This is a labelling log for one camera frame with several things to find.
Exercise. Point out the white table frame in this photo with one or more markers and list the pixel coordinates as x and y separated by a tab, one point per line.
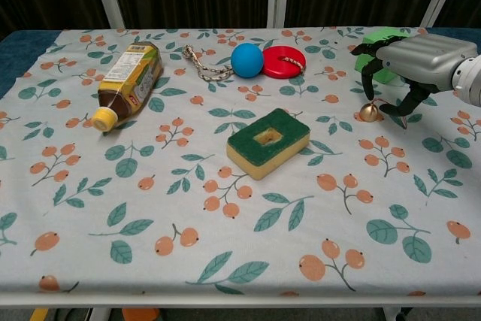
240	300

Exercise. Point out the floral tablecloth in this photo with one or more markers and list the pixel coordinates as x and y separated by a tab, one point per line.
240	223

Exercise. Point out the green yellow sponge with hole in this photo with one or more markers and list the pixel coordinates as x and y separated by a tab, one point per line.
244	140

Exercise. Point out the blue ball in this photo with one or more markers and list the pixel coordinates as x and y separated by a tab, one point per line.
246	59

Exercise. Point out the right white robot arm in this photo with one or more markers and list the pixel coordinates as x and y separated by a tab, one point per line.
469	80

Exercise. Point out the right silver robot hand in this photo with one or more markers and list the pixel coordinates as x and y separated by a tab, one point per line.
424	58

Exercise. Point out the green numbered cube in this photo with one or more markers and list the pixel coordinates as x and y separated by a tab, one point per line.
372	37

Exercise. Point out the amber tea bottle yellow cap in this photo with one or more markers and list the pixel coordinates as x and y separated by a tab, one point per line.
131	76

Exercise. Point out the orange floor object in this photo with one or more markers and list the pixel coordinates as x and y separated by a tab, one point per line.
141	315

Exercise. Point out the red disc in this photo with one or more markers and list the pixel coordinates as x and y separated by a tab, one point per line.
278	67

